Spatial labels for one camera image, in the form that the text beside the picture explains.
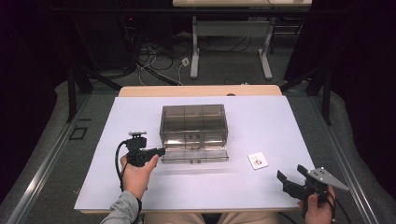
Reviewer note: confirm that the smoky clear drawer cabinet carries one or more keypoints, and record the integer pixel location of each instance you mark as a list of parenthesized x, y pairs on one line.
[(193, 118)]

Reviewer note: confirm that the white table sheet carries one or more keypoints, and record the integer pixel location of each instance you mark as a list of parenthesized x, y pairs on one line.
[(218, 189)]

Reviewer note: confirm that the white printed card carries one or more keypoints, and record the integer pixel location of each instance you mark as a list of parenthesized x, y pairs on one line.
[(258, 160)]

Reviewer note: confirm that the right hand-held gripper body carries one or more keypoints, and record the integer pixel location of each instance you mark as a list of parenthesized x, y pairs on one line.
[(320, 179)]

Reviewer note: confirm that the person's left hand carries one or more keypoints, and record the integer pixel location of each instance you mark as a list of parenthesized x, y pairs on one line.
[(135, 179)]

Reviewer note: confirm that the black metal stand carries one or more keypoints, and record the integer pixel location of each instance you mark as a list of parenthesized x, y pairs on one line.
[(72, 93), (326, 93)]

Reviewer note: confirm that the person's legs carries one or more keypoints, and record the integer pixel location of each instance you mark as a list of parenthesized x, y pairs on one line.
[(174, 218)]

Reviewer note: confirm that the white plug adapter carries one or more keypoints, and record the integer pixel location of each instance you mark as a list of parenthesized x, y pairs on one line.
[(185, 61)]

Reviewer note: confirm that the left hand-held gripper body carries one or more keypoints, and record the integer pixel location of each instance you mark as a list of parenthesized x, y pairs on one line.
[(137, 149)]

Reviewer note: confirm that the aluminium floor rail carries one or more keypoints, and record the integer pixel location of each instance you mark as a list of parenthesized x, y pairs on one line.
[(345, 161), (46, 161)]

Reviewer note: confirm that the white-legged background table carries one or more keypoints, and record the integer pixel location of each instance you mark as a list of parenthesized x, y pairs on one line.
[(230, 28)]

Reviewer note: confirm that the person's right hand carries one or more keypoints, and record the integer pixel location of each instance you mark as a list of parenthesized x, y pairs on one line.
[(319, 211)]

